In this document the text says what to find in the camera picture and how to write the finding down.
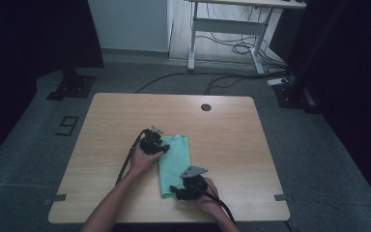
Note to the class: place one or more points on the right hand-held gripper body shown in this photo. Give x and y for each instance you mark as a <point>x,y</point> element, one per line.
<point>194,185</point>

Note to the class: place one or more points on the grey tape piece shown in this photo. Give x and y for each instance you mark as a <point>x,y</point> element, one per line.
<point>56,198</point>
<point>280,197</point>

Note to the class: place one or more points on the dark round table grommet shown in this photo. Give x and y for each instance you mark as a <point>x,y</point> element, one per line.
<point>206,107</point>

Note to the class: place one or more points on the white desk frame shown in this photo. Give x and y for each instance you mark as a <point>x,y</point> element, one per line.
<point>228,25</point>

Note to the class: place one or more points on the green cloth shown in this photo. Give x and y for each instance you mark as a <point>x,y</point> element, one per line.
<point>175,164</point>

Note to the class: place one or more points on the dark curtain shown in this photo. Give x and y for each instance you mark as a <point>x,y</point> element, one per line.
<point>351,80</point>
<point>29,48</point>

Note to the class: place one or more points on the black stand base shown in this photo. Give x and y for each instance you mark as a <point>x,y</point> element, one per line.
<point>294,96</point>
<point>72,86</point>

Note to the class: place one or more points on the person's left hand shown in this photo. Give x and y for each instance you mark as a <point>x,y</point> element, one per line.
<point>140,162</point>

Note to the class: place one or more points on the white power strip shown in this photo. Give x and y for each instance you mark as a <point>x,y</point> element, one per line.
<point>277,81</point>

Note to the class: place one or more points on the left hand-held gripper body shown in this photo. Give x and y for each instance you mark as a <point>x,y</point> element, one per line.
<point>150,141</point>

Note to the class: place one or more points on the person's right hand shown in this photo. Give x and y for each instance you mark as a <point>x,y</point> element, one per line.
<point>211,203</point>

